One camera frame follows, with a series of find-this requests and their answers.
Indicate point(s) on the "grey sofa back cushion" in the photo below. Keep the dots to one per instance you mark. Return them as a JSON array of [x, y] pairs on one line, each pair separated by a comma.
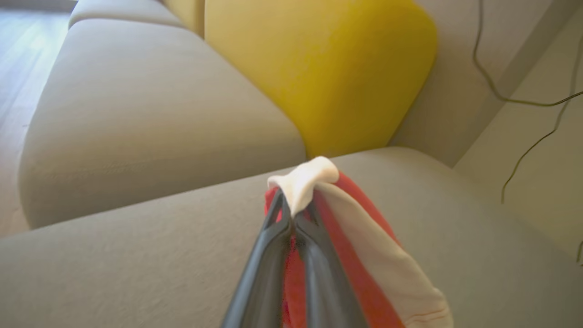
[[150, 123]]

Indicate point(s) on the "red Bulls basketball jersey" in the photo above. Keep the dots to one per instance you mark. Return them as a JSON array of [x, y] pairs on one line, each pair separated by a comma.
[[387, 264]]

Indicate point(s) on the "grey sofa seat cushion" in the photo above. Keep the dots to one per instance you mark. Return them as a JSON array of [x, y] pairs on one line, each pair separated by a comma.
[[123, 11]]

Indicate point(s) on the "wide grey sofa chaise cushion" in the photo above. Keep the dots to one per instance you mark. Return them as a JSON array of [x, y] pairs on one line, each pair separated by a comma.
[[136, 273]]

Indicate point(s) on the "yellow sofa back cushion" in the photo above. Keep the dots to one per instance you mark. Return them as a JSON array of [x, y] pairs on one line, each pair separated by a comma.
[[189, 13], [328, 73]]

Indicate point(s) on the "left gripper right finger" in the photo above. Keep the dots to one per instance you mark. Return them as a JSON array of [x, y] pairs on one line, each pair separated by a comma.
[[328, 296]]

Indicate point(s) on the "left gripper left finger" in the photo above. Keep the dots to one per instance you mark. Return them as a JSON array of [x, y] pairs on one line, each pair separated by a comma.
[[259, 282]]

